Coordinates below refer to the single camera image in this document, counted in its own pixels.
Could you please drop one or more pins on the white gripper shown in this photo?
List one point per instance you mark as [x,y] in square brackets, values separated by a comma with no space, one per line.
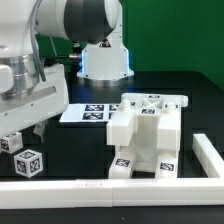
[47,100]

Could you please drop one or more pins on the white tagged cube front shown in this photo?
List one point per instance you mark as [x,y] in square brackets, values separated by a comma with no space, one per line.
[28,163]

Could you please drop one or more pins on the white tagged cube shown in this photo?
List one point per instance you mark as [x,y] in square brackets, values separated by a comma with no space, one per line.
[28,163]
[11,143]

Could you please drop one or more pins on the white chair backrest part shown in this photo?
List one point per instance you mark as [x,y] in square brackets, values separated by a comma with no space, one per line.
[123,122]

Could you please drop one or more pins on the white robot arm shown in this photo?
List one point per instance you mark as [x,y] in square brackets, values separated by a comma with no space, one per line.
[30,92]

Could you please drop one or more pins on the white tagged cube left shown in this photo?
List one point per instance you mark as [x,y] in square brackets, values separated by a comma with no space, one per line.
[11,143]

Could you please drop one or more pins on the flat white tagged plate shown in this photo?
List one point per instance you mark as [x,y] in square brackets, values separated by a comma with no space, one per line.
[88,113]

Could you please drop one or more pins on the white L-shaped fence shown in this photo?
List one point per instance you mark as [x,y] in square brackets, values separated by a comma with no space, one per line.
[124,192]

